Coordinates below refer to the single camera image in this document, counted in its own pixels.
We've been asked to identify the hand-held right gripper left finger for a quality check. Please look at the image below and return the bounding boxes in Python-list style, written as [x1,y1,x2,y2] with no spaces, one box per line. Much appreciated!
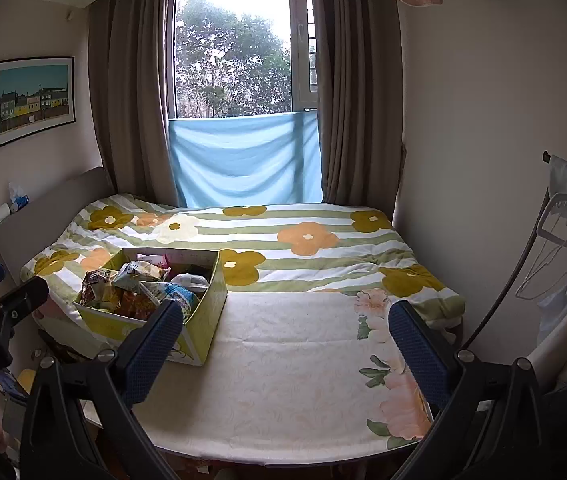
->
[20,299,185,480]

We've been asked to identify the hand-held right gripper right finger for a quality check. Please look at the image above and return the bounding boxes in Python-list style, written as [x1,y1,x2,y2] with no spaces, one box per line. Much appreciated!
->
[388,301,555,480]

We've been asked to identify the orange white chip packet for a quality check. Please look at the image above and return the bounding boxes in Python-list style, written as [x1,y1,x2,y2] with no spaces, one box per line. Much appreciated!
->
[120,290,162,319]

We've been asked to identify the yellow-green storage box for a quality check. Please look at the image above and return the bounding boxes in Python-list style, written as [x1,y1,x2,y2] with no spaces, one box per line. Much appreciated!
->
[73,247,229,367]

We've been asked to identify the blue white snack packet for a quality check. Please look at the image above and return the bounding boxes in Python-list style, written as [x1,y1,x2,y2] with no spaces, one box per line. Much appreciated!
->
[143,281,200,319]

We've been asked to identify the brown gold snack packet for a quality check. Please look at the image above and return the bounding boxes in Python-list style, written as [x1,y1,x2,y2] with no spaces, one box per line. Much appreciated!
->
[80,269,122,311]

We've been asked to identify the tall white snack packet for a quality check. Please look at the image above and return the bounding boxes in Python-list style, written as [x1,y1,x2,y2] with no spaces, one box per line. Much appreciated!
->
[113,260,172,294]

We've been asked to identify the yellow floor object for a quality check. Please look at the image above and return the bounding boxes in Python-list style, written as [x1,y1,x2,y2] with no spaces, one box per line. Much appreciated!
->
[16,368,38,397]

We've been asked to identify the grey headboard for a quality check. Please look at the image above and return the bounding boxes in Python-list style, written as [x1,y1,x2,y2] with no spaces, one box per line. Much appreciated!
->
[0,166,115,287]

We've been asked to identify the blue tissue pack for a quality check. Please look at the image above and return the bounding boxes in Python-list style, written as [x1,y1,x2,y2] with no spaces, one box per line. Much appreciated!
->
[8,181,30,211]

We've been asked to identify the curved black pole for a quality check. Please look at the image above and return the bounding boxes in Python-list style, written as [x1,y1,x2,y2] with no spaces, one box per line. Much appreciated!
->
[461,185,552,349]

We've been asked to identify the cream floral tablecloth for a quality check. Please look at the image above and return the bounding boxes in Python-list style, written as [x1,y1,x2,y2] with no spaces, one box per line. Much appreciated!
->
[83,287,464,464]

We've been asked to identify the green striped floral blanket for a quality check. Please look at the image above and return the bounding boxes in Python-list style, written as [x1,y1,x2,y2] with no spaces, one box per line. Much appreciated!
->
[20,192,467,332]

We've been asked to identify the white clothes hangers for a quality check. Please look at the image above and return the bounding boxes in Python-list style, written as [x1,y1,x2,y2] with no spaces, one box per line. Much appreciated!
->
[515,192,567,302]

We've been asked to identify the framed houses picture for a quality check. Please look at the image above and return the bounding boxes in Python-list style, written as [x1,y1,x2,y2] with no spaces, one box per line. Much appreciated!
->
[0,56,76,153]

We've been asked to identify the light blue cloth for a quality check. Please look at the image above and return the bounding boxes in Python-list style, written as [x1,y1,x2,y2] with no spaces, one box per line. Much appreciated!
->
[168,111,323,209]

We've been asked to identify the brown curtain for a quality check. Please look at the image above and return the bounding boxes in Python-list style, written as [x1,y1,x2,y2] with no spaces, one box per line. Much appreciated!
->
[309,0,407,206]
[87,0,180,209]

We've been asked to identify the window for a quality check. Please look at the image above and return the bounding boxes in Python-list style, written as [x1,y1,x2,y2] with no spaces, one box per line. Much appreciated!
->
[166,0,321,121]

